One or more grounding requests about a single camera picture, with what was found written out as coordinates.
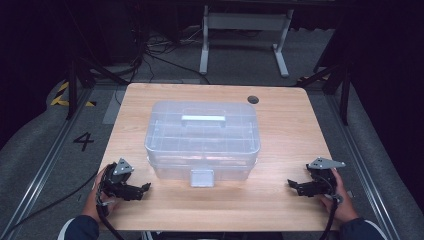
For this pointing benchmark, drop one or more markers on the white metal stand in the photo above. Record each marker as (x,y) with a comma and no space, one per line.
(245,21)

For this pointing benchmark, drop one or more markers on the black metal stand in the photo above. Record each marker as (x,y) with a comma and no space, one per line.
(72,86)
(345,96)

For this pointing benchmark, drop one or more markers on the black table grommet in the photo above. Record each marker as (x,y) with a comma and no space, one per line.
(253,99)

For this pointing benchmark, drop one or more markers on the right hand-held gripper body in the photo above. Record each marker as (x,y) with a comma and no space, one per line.
(321,178)

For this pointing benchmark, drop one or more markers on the metal floor rail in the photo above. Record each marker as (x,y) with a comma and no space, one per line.
(36,180)
(363,173)

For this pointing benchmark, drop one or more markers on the person's right hand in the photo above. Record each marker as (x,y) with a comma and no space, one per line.
(343,203)

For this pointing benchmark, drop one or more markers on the person's left hand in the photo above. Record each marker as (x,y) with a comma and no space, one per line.
(91,203)

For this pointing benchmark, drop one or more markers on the clear plastic storage box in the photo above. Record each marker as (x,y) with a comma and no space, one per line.
(200,146)

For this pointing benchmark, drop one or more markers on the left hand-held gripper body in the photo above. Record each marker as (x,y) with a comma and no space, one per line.
(115,181)

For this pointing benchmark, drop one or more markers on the yellow black floor tape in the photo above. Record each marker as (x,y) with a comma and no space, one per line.
(60,100)

